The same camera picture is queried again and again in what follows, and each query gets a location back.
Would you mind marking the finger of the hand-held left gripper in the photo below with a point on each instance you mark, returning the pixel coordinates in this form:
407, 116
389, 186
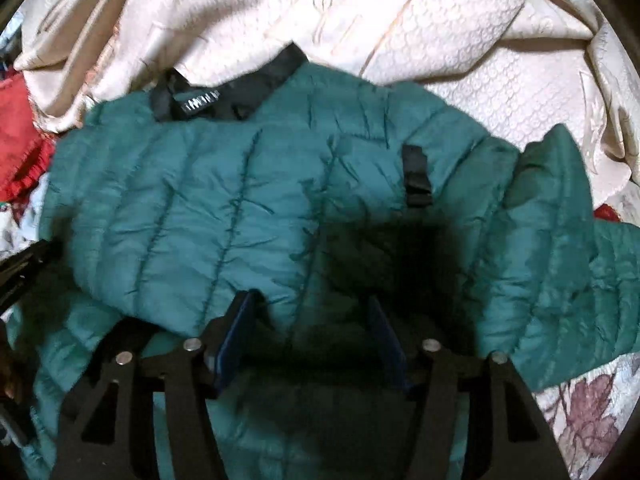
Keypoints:
25, 265

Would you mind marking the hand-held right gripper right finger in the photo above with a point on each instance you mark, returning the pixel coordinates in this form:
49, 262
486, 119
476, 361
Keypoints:
389, 345

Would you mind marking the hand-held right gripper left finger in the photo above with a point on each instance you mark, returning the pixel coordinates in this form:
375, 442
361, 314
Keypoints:
235, 340

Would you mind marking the green puffer jacket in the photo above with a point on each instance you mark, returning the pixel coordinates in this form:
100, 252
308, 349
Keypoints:
175, 200

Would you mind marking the red frilled cloth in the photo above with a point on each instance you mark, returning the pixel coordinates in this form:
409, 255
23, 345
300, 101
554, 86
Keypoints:
20, 130

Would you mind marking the floral leaf print blanket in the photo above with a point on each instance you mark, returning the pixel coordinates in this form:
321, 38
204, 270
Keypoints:
590, 400

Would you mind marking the cream quilted bedspread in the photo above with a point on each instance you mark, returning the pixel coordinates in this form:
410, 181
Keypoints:
450, 35

